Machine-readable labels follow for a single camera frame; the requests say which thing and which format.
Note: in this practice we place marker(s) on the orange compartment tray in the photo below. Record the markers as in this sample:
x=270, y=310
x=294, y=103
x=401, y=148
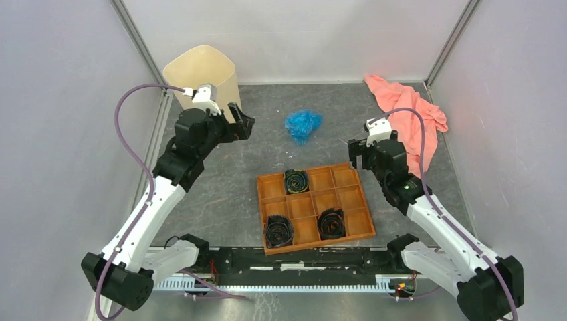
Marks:
x=330, y=186

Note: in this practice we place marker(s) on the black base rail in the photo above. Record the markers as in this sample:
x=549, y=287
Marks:
x=324, y=266

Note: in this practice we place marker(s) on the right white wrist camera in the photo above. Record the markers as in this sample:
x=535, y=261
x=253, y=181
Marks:
x=378, y=129

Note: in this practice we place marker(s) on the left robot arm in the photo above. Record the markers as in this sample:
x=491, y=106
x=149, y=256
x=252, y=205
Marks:
x=122, y=271

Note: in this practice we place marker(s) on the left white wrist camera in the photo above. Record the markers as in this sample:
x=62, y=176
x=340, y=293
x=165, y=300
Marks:
x=203, y=98

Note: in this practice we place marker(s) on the pink cloth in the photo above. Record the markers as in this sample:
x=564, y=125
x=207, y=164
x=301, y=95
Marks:
x=417, y=121

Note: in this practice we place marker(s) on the black bag roll top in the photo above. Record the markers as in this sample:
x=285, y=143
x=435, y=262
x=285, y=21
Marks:
x=296, y=181

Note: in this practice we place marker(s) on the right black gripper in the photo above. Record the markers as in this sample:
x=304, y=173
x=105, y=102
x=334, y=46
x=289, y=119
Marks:
x=355, y=150

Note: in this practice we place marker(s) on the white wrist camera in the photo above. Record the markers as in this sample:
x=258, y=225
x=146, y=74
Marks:
x=203, y=98
x=378, y=129

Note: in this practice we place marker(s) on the blue plastic trash bag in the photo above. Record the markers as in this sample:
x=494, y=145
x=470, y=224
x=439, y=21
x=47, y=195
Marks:
x=301, y=124

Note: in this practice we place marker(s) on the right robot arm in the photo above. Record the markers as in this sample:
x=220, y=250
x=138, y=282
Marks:
x=485, y=285

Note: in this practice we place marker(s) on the white slotted cable duct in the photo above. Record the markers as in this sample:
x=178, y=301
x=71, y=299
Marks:
x=186, y=283

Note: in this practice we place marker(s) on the beige trash bin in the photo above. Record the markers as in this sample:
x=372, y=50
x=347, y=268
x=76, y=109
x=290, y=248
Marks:
x=206, y=65

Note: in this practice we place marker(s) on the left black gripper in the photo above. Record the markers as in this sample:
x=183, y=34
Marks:
x=243, y=122

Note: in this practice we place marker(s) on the black bag roll right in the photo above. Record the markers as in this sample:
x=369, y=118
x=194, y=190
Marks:
x=331, y=224

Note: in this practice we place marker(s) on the black bag roll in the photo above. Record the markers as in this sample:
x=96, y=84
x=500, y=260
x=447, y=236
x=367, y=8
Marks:
x=278, y=231
x=296, y=181
x=331, y=224

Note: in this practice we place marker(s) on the black bag roll left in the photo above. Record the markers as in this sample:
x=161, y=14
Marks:
x=278, y=231

